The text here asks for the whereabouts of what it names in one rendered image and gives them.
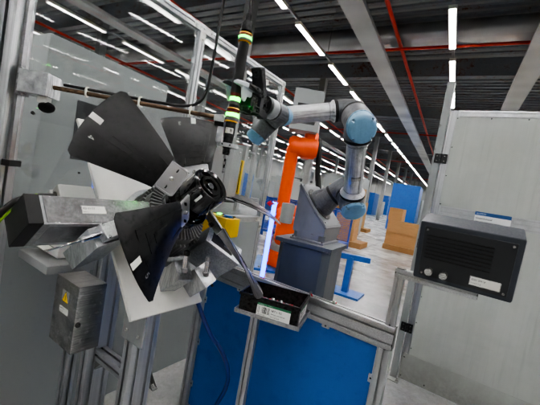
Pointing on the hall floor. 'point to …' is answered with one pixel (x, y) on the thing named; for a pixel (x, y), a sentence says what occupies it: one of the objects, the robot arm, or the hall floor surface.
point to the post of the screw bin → (247, 361)
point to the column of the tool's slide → (9, 23)
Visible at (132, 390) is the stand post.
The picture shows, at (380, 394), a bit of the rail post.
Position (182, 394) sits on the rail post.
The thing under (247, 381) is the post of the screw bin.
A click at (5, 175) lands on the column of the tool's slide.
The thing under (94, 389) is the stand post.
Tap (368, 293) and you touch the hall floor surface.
